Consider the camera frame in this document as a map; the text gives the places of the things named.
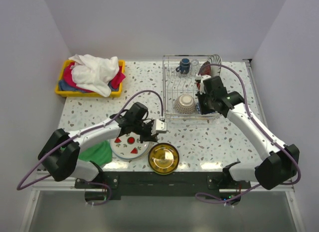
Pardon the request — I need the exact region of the blue patterned bowl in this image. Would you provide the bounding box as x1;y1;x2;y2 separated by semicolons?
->
195;102;218;115

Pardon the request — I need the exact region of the red patterned small dish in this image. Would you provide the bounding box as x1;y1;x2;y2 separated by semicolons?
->
173;94;196;115

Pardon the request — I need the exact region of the red floral plate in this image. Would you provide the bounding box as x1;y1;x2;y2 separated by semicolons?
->
198;61;211;79

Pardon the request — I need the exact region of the blue striped white plate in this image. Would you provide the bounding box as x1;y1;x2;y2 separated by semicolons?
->
208;54;222;77

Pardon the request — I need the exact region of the yellow patterned plate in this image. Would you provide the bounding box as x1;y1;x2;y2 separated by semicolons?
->
148;143;180;175

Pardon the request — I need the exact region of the small clear glass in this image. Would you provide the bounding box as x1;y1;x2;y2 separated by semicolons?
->
190;59;200;75

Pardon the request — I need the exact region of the wire dish rack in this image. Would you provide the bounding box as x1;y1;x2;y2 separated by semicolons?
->
162;54;220;125

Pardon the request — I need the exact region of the dark blue mug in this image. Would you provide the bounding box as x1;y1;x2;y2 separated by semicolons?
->
175;58;191;75

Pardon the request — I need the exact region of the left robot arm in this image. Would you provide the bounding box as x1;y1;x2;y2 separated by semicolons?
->
38;102;167;188

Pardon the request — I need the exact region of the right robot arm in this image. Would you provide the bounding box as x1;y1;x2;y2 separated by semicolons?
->
195;75;300;190

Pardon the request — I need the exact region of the watermelon pattern white plate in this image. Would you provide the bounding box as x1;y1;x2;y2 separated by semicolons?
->
109;133;152;160

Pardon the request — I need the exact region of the yellow plastic bin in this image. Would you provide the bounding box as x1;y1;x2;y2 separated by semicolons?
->
55;60;124;98

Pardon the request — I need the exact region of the green cloth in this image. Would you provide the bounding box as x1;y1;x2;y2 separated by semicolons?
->
56;140;112;167

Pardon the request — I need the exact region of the white towel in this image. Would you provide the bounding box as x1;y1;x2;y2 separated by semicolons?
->
69;54;119;97

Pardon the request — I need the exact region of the blue checked cloth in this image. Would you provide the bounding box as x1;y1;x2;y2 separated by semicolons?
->
58;79;69;91

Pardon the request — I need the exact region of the pink cloth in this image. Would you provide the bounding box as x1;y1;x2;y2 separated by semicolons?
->
63;63;125;93

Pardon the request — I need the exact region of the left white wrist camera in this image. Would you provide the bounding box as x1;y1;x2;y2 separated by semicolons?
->
152;119;167;135

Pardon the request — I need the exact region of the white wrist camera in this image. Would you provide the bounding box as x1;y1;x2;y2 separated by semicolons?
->
195;75;210;94
152;119;167;135

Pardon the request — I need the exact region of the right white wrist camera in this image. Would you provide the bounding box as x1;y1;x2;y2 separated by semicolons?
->
195;75;210;94

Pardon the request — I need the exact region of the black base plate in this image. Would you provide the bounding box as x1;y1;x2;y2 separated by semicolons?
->
75;171;251;201

